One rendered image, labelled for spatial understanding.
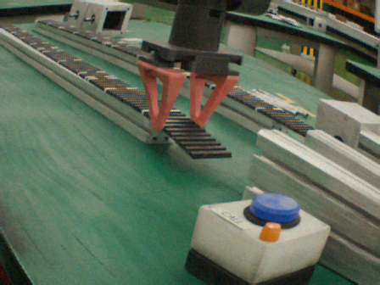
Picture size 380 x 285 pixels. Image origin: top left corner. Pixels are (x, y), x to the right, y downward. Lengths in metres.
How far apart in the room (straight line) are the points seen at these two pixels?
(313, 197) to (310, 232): 0.10
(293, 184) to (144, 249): 0.14
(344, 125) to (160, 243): 0.32
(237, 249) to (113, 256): 0.10
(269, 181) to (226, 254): 0.15
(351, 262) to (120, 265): 0.20
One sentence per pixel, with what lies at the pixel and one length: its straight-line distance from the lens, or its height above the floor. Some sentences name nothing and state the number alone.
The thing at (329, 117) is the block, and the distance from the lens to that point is 0.81.
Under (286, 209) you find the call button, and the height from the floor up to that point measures 0.85.
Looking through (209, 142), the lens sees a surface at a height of 0.81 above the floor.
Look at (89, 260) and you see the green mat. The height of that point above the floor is 0.78.
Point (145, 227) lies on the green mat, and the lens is 0.59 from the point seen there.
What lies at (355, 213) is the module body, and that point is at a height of 0.84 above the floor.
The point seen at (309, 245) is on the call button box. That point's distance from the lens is 0.49.
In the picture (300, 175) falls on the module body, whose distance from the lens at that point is 0.60.
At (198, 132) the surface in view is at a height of 0.81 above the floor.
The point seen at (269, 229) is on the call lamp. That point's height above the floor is 0.85.
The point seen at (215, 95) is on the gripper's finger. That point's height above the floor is 0.85.
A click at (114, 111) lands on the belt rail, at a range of 0.89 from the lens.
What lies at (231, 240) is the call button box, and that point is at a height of 0.83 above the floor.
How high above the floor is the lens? 1.02
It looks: 16 degrees down
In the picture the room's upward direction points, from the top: 11 degrees clockwise
